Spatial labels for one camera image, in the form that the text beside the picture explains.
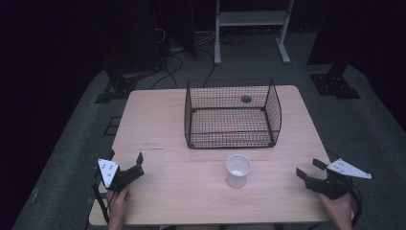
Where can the person's right hand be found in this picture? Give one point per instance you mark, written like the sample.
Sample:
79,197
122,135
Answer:
338,209

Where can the small dark round object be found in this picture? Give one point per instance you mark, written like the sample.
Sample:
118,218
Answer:
246,98

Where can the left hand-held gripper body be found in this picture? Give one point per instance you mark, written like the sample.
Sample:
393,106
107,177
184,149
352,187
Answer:
123,177

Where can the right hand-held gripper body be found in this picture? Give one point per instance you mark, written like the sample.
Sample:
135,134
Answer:
335,183

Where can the black stand base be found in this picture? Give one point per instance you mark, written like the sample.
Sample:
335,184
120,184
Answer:
123,86
333,84

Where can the white cup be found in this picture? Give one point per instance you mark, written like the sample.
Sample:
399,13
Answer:
237,171

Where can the white metal stand frame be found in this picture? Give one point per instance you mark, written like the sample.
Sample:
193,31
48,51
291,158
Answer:
252,17

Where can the person's left hand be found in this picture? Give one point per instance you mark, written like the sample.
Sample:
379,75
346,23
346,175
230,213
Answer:
118,201

